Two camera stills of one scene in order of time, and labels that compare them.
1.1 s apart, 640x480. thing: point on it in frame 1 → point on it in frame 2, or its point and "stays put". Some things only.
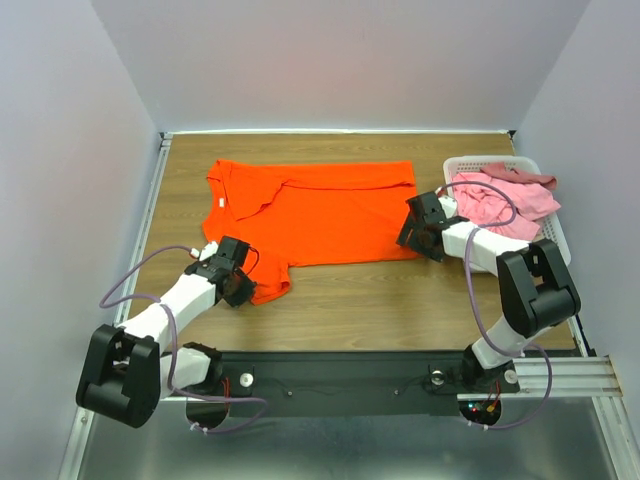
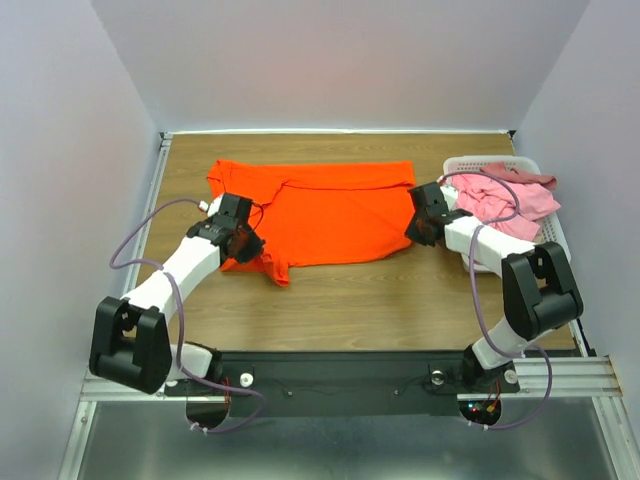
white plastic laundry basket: [552, 227] stays put
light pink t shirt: [483, 205] stays put
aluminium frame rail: [84, 428] stays put
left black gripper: [245, 294] → [254, 248]
